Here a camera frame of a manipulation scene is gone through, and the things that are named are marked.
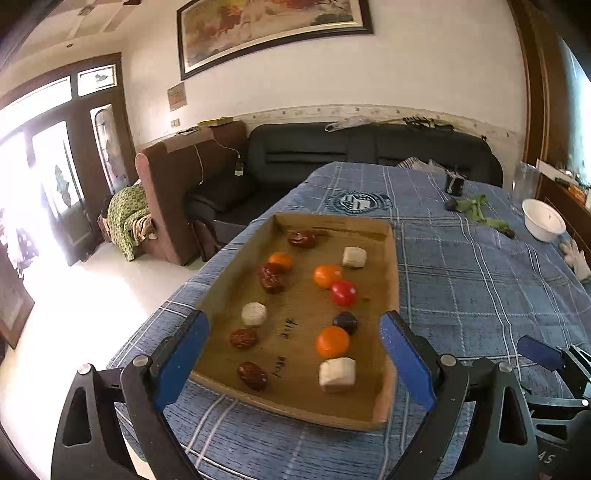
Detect beige striped towel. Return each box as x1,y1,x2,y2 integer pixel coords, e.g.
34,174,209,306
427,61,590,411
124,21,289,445
129,215,158,241

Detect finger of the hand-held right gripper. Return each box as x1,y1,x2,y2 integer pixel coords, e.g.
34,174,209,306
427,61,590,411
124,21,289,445
517,335,591,398

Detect brown cardboard tray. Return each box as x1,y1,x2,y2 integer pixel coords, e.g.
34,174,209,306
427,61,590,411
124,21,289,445
190,212,400,432

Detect black leather sofa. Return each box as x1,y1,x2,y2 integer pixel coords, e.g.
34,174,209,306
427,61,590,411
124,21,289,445
187,122,504,245

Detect clear plastic bag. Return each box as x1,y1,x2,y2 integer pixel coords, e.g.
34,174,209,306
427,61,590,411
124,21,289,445
324,116,370,132

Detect white peeled fruit chunk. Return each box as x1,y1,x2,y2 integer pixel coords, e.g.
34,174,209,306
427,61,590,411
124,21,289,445
342,246,368,269
318,357,358,394
241,302,268,327

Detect brown armchair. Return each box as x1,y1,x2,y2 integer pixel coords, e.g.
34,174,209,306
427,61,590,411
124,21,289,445
135,121,250,267

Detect wooden cabinet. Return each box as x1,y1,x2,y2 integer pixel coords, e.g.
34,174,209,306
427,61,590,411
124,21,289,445
536,159,591,241

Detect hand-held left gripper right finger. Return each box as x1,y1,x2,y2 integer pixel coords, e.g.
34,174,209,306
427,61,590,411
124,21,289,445
379,310,543,480

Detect white charger cable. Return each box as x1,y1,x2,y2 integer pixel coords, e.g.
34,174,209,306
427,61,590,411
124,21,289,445
193,138,245,185

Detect small wall plaque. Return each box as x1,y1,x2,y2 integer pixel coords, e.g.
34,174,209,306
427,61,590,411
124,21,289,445
167,82,186,112

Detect green patterned cloth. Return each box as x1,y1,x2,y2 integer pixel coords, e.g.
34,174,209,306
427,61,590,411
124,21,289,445
99,180,151,262

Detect red jujube date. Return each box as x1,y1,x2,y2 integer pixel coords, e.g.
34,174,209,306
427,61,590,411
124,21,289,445
259,263,287,295
287,230,319,250
237,361,269,391
230,328,259,350

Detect white glove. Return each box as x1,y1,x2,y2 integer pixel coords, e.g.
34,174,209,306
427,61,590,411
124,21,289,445
558,237,591,281

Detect striped cloth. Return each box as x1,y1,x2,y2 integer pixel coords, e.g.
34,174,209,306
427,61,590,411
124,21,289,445
397,157,467,174

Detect white bowl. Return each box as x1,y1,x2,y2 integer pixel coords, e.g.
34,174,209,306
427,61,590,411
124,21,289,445
522,198,566,242

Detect clear plastic container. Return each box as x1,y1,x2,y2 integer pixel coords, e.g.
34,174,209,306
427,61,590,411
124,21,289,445
512,161,541,204

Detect green leaves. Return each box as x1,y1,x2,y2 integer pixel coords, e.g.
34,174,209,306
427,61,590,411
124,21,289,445
455,194,509,232

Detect large framed painting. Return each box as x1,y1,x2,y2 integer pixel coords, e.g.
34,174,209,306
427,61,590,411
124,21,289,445
177,0,374,80

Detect red cherry tomato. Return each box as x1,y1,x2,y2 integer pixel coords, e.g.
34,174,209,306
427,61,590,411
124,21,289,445
331,280,358,308

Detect wooden door frame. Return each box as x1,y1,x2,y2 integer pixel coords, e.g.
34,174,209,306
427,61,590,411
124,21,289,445
508,0,591,176

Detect dark purple plum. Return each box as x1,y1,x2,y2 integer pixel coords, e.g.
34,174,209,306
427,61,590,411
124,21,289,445
333,311,359,335

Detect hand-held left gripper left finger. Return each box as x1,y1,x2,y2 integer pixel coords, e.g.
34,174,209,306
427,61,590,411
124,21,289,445
50,309,211,480

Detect wooden glass door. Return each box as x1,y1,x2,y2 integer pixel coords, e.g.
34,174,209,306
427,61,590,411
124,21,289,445
0,53,136,266

